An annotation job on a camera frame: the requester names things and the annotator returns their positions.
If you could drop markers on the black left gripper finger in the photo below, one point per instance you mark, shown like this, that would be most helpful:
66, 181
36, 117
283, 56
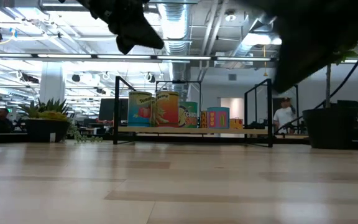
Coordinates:
125, 45

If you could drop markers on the green chicken soup can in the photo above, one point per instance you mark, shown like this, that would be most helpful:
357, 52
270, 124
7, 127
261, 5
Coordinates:
189, 115

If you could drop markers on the small yellow patterned can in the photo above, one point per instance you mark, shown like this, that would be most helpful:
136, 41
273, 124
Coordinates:
204, 119

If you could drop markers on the teal corn can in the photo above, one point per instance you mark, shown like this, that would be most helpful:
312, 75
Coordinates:
218, 118

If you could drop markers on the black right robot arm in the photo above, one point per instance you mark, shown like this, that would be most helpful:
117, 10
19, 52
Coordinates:
322, 6

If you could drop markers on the long horizontal light bar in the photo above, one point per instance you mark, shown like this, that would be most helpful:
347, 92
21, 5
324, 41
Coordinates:
123, 57

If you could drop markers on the black background monitor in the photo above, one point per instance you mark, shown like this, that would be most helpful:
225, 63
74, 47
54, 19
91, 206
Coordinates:
107, 109

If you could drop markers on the person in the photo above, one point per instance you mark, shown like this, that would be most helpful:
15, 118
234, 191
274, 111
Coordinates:
0, 124
283, 116

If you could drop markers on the white building column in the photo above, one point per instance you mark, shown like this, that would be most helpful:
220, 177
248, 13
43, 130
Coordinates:
51, 84

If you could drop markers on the leafy green plant in pot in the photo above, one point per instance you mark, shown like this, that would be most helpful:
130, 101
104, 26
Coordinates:
328, 127

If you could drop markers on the succulent in black pot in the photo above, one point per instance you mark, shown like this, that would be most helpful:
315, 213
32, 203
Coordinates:
47, 130

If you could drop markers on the smooth silver air duct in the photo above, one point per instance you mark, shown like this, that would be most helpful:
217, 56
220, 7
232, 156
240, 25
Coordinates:
261, 20

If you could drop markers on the ribbed silver air duct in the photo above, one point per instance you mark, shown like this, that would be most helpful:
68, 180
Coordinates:
177, 25

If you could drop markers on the black table frame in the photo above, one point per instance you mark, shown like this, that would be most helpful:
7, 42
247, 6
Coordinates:
166, 140

